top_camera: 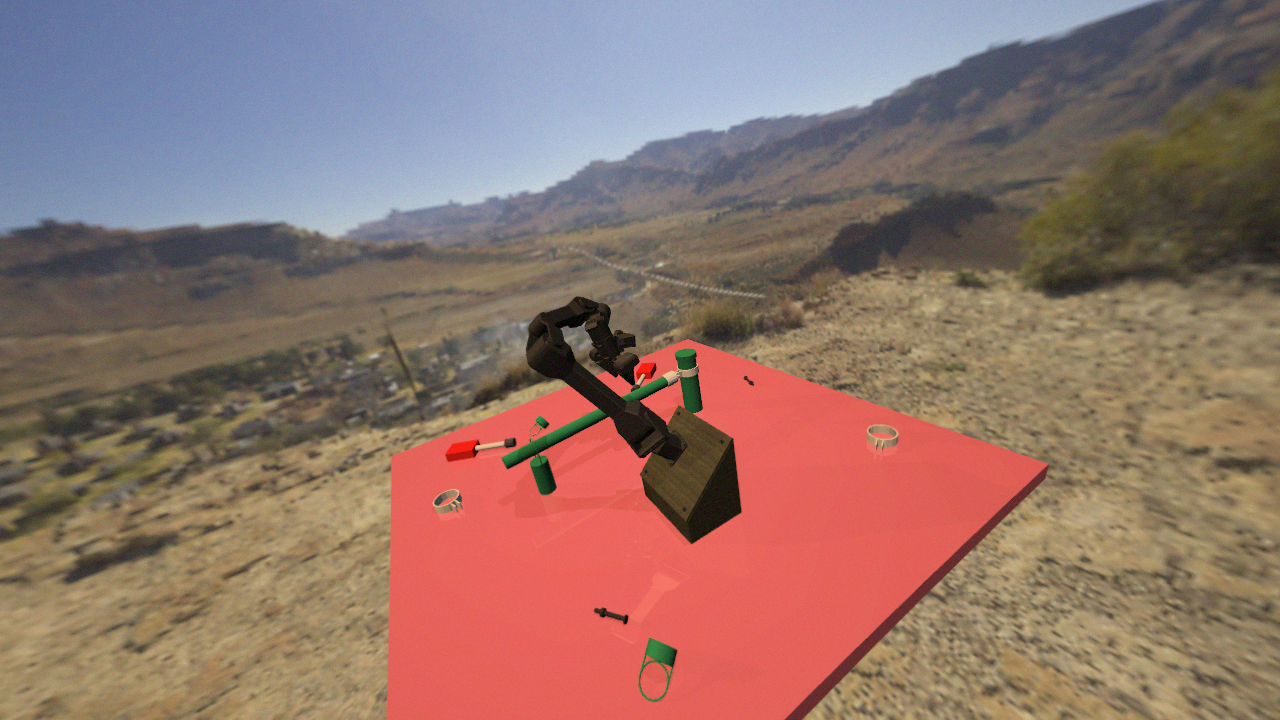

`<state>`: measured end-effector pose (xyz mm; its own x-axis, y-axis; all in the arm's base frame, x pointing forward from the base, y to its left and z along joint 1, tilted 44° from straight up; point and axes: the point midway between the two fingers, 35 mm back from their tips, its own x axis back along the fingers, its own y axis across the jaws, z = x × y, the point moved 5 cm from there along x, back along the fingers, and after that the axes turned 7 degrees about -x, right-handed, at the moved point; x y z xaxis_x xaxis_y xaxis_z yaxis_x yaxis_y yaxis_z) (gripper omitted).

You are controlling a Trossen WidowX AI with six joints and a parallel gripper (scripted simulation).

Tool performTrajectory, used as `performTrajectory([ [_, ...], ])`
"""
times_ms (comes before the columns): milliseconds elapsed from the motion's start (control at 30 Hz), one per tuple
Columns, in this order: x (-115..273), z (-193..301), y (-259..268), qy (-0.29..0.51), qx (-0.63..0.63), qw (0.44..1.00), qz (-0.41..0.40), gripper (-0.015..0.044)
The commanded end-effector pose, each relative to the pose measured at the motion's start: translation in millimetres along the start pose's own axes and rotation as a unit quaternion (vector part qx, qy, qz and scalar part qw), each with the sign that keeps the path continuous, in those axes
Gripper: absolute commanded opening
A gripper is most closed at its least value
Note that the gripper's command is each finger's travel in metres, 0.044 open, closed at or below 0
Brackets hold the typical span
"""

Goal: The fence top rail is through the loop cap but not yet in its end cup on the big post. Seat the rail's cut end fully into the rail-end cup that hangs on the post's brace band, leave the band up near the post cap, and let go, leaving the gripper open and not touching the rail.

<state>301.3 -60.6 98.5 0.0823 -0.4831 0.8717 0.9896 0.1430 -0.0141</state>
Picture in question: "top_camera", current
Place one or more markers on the beige cup with side tab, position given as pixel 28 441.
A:
pixel 672 377

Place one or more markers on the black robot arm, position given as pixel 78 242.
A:
pixel 550 355

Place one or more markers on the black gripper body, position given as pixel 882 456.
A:
pixel 607 350

